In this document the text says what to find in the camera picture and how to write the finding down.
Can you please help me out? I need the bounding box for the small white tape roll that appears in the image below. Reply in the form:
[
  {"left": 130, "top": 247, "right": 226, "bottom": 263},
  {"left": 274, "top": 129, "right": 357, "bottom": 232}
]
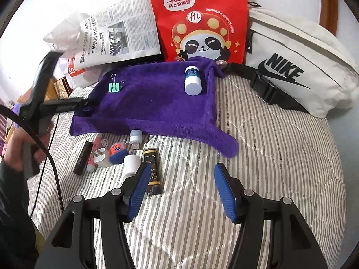
[{"left": 123, "top": 155, "right": 141, "bottom": 178}]

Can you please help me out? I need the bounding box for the purple towel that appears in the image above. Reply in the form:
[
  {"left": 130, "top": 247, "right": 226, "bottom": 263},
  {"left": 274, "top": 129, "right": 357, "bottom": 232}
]
[{"left": 70, "top": 57, "right": 239, "bottom": 159}]

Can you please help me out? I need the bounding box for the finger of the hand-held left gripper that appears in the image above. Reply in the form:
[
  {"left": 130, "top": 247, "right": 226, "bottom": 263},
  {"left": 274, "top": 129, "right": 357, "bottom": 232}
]
[{"left": 42, "top": 98, "right": 91, "bottom": 113}]

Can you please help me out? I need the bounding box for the thick black cable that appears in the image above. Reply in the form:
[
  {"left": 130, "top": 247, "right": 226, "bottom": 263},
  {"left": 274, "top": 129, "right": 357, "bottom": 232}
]
[{"left": 0, "top": 105, "right": 64, "bottom": 209}]

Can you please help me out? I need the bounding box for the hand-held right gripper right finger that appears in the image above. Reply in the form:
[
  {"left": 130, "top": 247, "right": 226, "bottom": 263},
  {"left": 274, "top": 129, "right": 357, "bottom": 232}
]
[{"left": 214, "top": 163, "right": 328, "bottom": 269}]

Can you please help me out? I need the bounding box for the white waist bag black strap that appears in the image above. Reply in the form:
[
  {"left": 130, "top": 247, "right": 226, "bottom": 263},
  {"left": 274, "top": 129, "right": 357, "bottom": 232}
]
[{"left": 223, "top": 1, "right": 359, "bottom": 118}]

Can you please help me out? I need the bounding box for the white charger plug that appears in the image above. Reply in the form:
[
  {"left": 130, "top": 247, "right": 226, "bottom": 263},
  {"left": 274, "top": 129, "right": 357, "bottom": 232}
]
[{"left": 91, "top": 147, "right": 113, "bottom": 168}]

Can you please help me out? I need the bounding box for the striped bed quilt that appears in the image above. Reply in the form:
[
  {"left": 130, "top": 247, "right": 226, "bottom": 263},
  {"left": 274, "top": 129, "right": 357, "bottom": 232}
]
[{"left": 26, "top": 76, "right": 340, "bottom": 269}]

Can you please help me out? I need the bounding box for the newspaper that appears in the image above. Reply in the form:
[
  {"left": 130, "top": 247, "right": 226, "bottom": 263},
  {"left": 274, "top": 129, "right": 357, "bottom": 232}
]
[{"left": 74, "top": 0, "right": 162, "bottom": 70}]

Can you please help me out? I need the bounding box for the wooden headboard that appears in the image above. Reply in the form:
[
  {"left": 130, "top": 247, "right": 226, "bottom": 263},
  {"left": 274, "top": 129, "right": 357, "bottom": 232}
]
[{"left": 318, "top": 0, "right": 338, "bottom": 35}]

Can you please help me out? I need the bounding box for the person's left hand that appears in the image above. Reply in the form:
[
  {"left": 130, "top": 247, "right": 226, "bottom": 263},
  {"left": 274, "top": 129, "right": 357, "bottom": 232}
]
[{"left": 5, "top": 129, "right": 52, "bottom": 172}]

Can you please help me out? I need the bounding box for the patterned brown box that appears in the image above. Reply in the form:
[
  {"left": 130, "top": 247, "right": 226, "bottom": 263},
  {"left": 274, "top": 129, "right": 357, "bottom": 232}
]
[{"left": 55, "top": 78, "right": 70, "bottom": 97}]

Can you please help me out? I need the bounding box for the person's left forearm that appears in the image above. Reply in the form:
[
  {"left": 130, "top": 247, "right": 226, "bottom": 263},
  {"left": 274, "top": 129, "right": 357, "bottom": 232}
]
[{"left": 0, "top": 158, "right": 38, "bottom": 269}]

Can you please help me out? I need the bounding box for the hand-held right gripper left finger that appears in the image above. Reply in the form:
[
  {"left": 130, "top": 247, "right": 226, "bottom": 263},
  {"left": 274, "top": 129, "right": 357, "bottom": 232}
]
[{"left": 35, "top": 163, "right": 153, "bottom": 269}]

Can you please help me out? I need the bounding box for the black lipstick tube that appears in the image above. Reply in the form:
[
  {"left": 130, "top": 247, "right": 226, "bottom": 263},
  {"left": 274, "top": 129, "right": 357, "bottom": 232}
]
[{"left": 73, "top": 141, "right": 92, "bottom": 175}]

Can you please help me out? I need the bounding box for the thin black cable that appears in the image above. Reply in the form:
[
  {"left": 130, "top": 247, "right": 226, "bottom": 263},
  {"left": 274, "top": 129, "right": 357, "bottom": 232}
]
[{"left": 29, "top": 114, "right": 58, "bottom": 217}]

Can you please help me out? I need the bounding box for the blue jar orange lid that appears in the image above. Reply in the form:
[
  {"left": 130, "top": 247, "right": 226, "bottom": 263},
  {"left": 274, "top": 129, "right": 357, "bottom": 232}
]
[{"left": 109, "top": 144, "right": 129, "bottom": 165}]

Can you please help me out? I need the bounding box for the red paper bag panda print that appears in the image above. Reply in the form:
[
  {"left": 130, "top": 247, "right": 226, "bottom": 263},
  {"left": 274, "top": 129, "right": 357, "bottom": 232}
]
[{"left": 146, "top": 0, "right": 249, "bottom": 63}]

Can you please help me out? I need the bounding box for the blue bottle white cap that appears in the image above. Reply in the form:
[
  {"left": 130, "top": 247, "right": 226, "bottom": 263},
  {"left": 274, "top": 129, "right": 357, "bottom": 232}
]
[{"left": 184, "top": 66, "right": 203, "bottom": 95}]

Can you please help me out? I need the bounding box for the green binder clip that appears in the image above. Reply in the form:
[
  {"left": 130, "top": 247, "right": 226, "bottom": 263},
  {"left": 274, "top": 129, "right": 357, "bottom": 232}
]
[{"left": 108, "top": 74, "right": 125, "bottom": 93}]

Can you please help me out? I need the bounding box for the white plastic bag red print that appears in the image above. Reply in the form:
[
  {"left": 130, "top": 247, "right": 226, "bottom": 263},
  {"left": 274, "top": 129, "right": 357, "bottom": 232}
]
[{"left": 43, "top": 13, "right": 107, "bottom": 90}]

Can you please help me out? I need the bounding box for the black gold packet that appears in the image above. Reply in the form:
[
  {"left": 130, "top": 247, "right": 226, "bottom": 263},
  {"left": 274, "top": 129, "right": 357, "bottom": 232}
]
[{"left": 142, "top": 148, "right": 163, "bottom": 196}]

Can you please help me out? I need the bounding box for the pink lip balm tube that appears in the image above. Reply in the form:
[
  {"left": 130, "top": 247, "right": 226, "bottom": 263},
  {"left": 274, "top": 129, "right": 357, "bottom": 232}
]
[{"left": 85, "top": 136, "right": 103, "bottom": 173}]

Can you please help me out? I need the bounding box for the wooden crate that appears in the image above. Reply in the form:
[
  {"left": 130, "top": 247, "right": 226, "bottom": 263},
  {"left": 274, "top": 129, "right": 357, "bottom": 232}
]
[{"left": 45, "top": 80, "right": 57, "bottom": 100}]

